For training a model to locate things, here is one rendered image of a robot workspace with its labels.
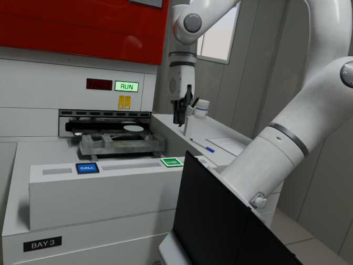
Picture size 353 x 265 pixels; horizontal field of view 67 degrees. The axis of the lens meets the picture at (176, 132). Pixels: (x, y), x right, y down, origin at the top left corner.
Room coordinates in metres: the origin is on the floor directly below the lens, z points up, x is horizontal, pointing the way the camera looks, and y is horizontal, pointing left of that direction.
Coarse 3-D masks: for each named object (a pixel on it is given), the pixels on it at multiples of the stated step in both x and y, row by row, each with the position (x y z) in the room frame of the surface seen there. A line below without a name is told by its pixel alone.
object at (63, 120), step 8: (64, 120) 1.14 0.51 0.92; (72, 120) 1.16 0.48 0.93; (80, 120) 1.18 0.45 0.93; (88, 120) 1.20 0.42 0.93; (96, 120) 1.21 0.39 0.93; (104, 120) 1.23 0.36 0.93; (112, 120) 1.25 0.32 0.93; (120, 120) 1.27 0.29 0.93; (128, 120) 1.29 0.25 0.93; (136, 120) 1.31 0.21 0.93; (144, 120) 1.33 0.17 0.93; (64, 128) 1.14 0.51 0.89; (64, 136) 1.14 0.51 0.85; (72, 136) 1.16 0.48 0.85
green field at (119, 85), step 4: (116, 84) 1.26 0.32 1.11; (120, 84) 1.27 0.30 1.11; (124, 84) 1.28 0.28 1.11; (128, 84) 1.29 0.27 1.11; (132, 84) 1.30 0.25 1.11; (136, 84) 1.31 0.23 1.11; (116, 88) 1.26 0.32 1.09; (120, 88) 1.27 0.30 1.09; (124, 88) 1.28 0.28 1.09; (128, 88) 1.29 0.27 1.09; (132, 88) 1.30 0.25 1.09; (136, 88) 1.31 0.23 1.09
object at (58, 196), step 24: (48, 168) 0.63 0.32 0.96; (72, 168) 0.65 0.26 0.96; (120, 168) 0.70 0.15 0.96; (144, 168) 0.72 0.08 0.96; (168, 168) 0.74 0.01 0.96; (216, 168) 0.81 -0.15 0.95; (48, 192) 0.57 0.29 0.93; (72, 192) 0.59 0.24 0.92; (96, 192) 0.62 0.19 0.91; (120, 192) 0.66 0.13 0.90; (144, 192) 0.69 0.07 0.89; (168, 192) 0.73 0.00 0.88; (48, 216) 0.57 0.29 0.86; (72, 216) 0.60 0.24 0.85; (96, 216) 0.63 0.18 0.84; (120, 216) 0.66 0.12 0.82
